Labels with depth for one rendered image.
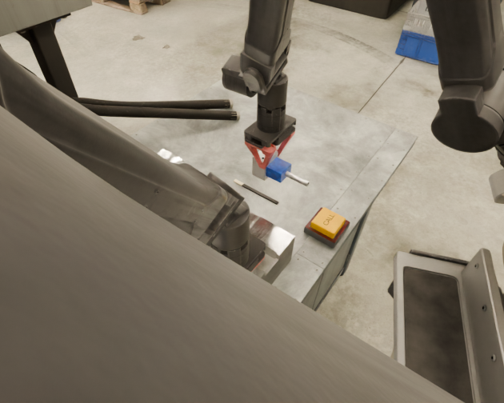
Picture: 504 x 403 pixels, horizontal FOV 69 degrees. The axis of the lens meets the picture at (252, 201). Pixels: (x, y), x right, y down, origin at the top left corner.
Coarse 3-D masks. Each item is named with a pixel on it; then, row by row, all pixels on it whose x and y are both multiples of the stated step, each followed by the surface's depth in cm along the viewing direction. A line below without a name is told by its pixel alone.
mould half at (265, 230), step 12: (168, 156) 84; (252, 216) 78; (252, 228) 76; (264, 228) 76; (276, 228) 76; (264, 240) 74; (276, 240) 74; (288, 240) 74; (288, 252) 76; (276, 264) 72; (264, 276) 69; (276, 276) 77
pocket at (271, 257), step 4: (268, 248) 73; (268, 252) 74; (272, 252) 73; (276, 252) 72; (268, 256) 74; (272, 256) 74; (276, 256) 72; (264, 260) 74; (268, 260) 74; (272, 260) 74; (276, 260) 72; (260, 264) 73; (264, 264) 73; (268, 264) 73; (272, 264) 72; (260, 268) 72; (264, 268) 72; (268, 268) 71
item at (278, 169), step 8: (272, 160) 81; (280, 160) 82; (256, 168) 82; (272, 168) 80; (280, 168) 80; (288, 168) 80; (256, 176) 84; (264, 176) 82; (272, 176) 81; (280, 176) 79; (288, 176) 80; (296, 176) 79; (304, 184) 78
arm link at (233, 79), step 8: (232, 56) 69; (240, 56) 68; (232, 64) 68; (224, 72) 69; (232, 72) 68; (240, 72) 66; (248, 72) 60; (256, 72) 60; (280, 72) 65; (224, 80) 70; (232, 80) 69; (240, 80) 68; (248, 80) 61; (256, 80) 60; (272, 80) 64; (232, 88) 71; (240, 88) 69; (248, 88) 69; (256, 88) 62; (264, 88) 62; (248, 96) 70
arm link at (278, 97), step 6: (282, 72) 68; (282, 78) 67; (276, 84) 65; (282, 84) 66; (270, 90) 66; (276, 90) 66; (282, 90) 67; (258, 96) 68; (264, 96) 67; (270, 96) 67; (276, 96) 67; (282, 96) 67; (258, 102) 69; (264, 102) 68; (270, 102) 68; (276, 102) 68; (282, 102) 68; (270, 108) 68
